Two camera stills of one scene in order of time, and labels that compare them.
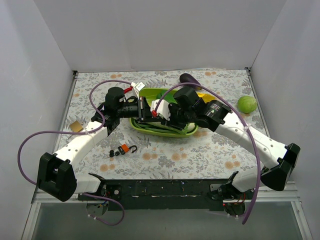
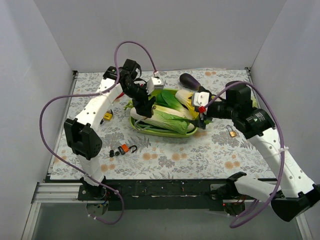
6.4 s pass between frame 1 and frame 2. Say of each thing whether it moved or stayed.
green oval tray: stayed
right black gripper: moved
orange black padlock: stayed
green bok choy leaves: stayed
